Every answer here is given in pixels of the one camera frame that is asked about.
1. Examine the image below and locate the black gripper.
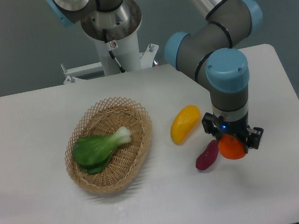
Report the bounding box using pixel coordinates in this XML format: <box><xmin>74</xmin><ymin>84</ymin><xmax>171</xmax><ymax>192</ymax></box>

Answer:
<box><xmin>201</xmin><ymin>112</ymin><xmax>264</xmax><ymax>153</ymax></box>

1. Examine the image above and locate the orange fruit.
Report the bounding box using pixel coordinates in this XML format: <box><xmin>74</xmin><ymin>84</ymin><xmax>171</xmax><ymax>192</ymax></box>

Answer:
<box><xmin>218</xmin><ymin>134</ymin><xmax>246</xmax><ymax>160</ymax></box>

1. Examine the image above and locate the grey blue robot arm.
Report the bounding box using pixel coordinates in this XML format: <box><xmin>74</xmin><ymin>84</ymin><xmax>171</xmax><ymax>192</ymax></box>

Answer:
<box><xmin>45</xmin><ymin>0</ymin><xmax>264</xmax><ymax>151</ymax></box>

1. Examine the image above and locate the woven wicker basket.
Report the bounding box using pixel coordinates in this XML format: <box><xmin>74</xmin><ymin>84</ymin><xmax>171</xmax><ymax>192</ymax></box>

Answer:
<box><xmin>65</xmin><ymin>97</ymin><xmax>152</xmax><ymax>194</ymax></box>

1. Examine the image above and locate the purple sweet potato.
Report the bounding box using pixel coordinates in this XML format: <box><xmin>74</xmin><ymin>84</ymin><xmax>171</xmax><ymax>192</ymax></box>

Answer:
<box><xmin>195</xmin><ymin>140</ymin><xmax>219</xmax><ymax>171</ymax></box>

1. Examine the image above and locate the yellow mango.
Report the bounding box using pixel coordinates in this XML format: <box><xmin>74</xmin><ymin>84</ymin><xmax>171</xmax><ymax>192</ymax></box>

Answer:
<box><xmin>170</xmin><ymin>104</ymin><xmax>201</xmax><ymax>145</ymax></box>

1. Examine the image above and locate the green bok choy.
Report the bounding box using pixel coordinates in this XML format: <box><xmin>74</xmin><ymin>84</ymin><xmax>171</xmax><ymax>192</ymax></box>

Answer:
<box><xmin>72</xmin><ymin>126</ymin><xmax>132</xmax><ymax>175</ymax></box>

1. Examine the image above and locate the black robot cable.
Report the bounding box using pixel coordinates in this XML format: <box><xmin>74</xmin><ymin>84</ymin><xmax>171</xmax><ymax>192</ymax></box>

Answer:
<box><xmin>102</xmin><ymin>26</ymin><xmax>127</xmax><ymax>76</ymax></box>

